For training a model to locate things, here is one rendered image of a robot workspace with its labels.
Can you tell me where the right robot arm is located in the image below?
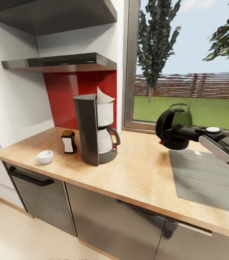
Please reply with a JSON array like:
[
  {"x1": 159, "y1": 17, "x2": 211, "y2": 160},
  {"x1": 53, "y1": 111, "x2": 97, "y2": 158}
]
[{"x1": 158, "y1": 114, "x2": 229, "y2": 164}]

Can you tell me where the paper coffee filter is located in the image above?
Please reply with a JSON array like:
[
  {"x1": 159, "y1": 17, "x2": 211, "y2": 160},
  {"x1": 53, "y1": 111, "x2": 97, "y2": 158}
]
[{"x1": 97, "y1": 87, "x2": 115, "y2": 105}]

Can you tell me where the coffee cup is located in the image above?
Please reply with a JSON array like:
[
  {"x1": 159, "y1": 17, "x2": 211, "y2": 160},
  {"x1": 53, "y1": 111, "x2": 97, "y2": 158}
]
[{"x1": 35, "y1": 150, "x2": 53, "y2": 164}]

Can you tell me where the bottle of coffee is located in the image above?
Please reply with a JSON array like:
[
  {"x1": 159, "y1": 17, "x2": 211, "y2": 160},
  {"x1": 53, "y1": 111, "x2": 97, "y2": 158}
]
[{"x1": 61, "y1": 130, "x2": 77, "y2": 153}]

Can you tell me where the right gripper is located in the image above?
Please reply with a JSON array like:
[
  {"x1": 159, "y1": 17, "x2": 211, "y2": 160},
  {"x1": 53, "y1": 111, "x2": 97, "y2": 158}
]
[{"x1": 158, "y1": 126, "x2": 189, "y2": 140}]

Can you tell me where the electric kettle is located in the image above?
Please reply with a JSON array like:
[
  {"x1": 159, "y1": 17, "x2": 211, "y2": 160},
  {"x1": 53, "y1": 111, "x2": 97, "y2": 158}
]
[{"x1": 155, "y1": 103, "x2": 192, "y2": 150}]

